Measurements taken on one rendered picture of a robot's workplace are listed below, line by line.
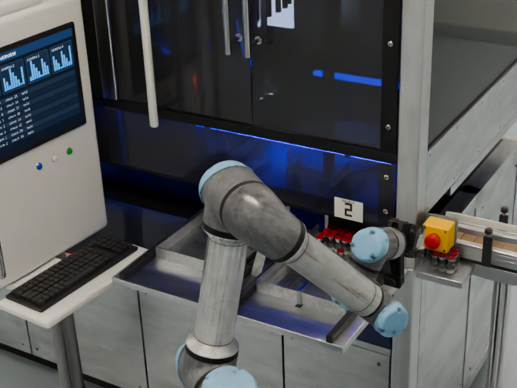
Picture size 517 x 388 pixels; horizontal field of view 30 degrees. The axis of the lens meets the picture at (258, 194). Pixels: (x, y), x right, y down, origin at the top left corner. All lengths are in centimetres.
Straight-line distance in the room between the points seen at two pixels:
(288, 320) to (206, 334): 42
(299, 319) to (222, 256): 52
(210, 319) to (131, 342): 138
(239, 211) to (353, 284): 30
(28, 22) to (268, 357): 124
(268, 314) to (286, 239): 65
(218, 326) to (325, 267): 28
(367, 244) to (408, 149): 45
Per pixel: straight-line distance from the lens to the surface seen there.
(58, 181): 287
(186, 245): 277
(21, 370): 389
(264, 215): 181
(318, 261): 189
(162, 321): 324
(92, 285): 278
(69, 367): 334
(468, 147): 287
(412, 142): 247
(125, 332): 338
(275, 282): 257
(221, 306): 201
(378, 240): 210
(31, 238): 285
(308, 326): 240
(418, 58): 238
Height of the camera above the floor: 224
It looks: 27 degrees down
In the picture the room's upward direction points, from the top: 2 degrees counter-clockwise
